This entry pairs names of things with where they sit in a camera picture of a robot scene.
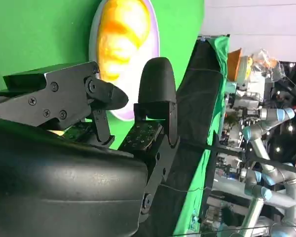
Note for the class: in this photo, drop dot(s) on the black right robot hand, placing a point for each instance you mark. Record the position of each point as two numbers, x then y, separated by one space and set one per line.
64 185

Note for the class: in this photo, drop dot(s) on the orange white toy bread roll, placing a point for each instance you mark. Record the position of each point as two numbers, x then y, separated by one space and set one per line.
123 37

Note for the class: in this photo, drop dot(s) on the green cloth on neighbouring table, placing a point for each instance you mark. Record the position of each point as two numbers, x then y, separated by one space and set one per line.
190 202

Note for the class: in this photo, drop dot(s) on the lilac plate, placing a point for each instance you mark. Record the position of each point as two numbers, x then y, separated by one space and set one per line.
155 49

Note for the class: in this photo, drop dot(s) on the black metal rod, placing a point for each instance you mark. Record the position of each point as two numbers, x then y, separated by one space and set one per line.
266 163

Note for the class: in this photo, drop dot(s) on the orange box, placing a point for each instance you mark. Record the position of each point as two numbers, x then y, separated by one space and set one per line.
235 64

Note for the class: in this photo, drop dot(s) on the clear plastic bag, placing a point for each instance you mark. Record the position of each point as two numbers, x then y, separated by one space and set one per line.
267 64

